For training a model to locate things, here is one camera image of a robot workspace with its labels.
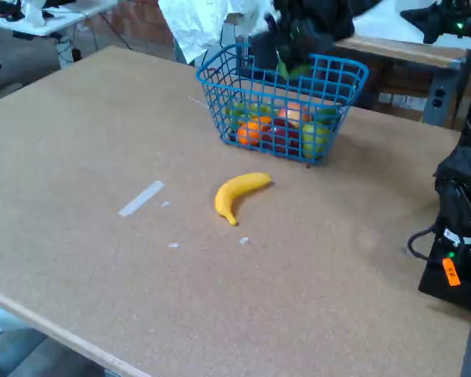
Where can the black toy grapes with leaf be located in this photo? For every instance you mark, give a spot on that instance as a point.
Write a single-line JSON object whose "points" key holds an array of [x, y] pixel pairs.
{"points": [[294, 55]]}

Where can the green toy grapes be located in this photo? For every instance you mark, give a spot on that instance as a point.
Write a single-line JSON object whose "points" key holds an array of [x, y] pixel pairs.
{"points": [[239, 110]]}

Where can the flat white sheet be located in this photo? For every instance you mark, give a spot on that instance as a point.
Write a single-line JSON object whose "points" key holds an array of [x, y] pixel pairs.
{"points": [[384, 19]]}

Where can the dark green round fruit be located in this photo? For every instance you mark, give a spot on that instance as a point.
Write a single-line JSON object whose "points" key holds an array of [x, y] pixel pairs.
{"points": [[326, 115]]}

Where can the orange red toy peach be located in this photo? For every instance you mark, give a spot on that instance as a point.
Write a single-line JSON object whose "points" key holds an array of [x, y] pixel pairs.
{"points": [[294, 114]]}

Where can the thin white tape line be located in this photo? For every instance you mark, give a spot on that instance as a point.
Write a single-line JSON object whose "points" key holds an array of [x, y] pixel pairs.
{"points": [[198, 101]]}

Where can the toy orange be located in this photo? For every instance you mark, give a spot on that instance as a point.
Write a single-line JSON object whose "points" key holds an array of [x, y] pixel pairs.
{"points": [[249, 133]]}

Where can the red toy pomegranate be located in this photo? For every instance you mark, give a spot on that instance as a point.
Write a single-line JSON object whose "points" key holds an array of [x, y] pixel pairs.
{"points": [[282, 135]]}

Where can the wooden workbench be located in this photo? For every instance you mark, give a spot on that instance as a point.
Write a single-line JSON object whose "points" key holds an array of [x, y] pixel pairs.
{"points": [[408, 53]]}

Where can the yellow green toy apple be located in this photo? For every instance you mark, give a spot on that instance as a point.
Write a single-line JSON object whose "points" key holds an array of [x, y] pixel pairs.
{"points": [[314, 137]]}

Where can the brown labelled cardboard box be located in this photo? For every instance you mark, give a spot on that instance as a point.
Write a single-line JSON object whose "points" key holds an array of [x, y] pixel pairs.
{"points": [[404, 103]]}

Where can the grey outlet strip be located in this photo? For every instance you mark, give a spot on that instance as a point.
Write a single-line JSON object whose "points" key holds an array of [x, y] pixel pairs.
{"points": [[435, 98]]}

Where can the yellow toy banana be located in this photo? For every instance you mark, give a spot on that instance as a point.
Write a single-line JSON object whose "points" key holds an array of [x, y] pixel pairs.
{"points": [[239, 184]]}

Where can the small white tape piece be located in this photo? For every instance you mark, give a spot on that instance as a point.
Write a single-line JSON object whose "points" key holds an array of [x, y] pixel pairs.
{"points": [[243, 240], [173, 245]]}

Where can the long white tape strip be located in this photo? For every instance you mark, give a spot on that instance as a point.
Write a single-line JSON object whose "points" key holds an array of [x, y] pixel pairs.
{"points": [[141, 198]]}

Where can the white folding table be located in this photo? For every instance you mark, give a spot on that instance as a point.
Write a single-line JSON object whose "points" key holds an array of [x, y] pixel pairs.
{"points": [[63, 19]]}

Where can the white packaging pile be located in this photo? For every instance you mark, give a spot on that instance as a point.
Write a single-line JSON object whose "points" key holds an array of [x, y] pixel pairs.
{"points": [[33, 13]]}

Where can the black electronics pile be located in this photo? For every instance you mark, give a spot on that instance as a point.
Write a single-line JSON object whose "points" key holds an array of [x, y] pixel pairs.
{"points": [[8, 13]]}

